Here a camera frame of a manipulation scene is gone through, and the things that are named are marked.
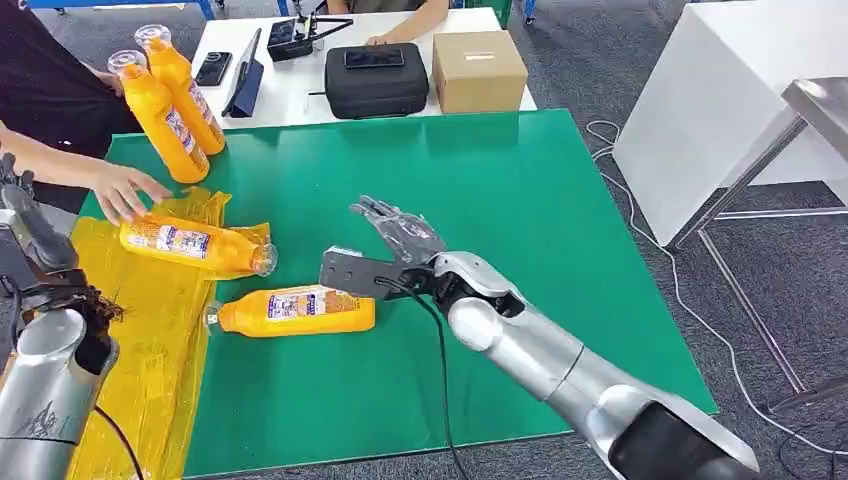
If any person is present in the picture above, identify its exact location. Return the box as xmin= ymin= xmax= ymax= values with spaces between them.
xmin=324 ymin=0 xmax=452 ymax=18
xmin=0 ymin=0 xmax=144 ymax=217

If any steel bench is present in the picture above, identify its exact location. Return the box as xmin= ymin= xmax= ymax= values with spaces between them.
xmin=665 ymin=76 xmax=848 ymax=415

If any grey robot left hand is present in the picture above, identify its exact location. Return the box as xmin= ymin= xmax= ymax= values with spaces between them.
xmin=0 ymin=152 xmax=79 ymax=276

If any black remote controller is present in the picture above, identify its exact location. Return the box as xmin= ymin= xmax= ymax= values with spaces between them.
xmin=266 ymin=14 xmax=354 ymax=63

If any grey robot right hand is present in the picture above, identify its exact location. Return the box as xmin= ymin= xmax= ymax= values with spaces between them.
xmin=349 ymin=194 xmax=448 ymax=268

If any black carrying case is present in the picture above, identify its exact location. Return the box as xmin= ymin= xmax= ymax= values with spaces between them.
xmin=323 ymin=42 xmax=431 ymax=121

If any green table mat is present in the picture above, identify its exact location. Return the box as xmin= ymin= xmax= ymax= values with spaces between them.
xmin=78 ymin=109 xmax=719 ymax=480

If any white table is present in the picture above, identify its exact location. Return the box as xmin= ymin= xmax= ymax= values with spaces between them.
xmin=165 ymin=6 xmax=539 ymax=135

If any white cabinet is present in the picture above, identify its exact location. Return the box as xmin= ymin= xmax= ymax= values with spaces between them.
xmin=612 ymin=0 xmax=848 ymax=248

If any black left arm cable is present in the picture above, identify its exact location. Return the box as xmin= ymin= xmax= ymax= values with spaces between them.
xmin=92 ymin=405 xmax=146 ymax=480

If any white floor cable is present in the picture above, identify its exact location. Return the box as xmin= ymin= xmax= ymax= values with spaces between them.
xmin=584 ymin=119 xmax=848 ymax=458

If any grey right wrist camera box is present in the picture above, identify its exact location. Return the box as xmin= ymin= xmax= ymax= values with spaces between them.
xmin=319 ymin=245 xmax=429 ymax=301

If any black smartphone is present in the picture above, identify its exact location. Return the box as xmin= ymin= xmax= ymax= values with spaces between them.
xmin=343 ymin=47 xmax=406 ymax=70
xmin=192 ymin=51 xmax=234 ymax=88

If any black floor cable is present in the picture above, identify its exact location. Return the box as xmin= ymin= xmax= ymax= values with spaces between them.
xmin=776 ymin=423 xmax=848 ymax=480

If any person's right hand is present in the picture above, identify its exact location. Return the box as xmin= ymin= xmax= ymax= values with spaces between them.
xmin=91 ymin=162 xmax=175 ymax=228

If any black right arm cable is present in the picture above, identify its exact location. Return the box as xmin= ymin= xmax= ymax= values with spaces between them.
xmin=374 ymin=276 xmax=473 ymax=480

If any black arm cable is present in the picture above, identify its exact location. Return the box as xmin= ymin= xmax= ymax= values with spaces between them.
xmin=92 ymin=405 xmax=146 ymax=480
xmin=374 ymin=276 xmax=473 ymax=480

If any tablet with blue cover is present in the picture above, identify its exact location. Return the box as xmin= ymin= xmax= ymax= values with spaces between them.
xmin=220 ymin=27 xmax=265 ymax=119

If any green crate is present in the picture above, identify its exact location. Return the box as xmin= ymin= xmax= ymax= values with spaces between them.
xmin=463 ymin=0 xmax=513 ymax=28

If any yellow plastic sheet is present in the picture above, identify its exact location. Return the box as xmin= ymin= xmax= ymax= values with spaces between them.
xmin=66 ymin=187 xmax=273 ymax=480

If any brown cardboard box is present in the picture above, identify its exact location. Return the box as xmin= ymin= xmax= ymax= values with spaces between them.
xmin=432 ymin=29 xmax=530 ymax=115

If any orange drink bottle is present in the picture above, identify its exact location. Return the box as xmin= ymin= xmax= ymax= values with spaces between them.
xmin=107 ymin=49 xmax=211 ymax=185
xmin=134 ymin=24 xmax=227 ymax=157
xmin=119 ymin=211 xmax=280 ymax=278
xmin=203 ymin=284 xmax=377 ymax=340

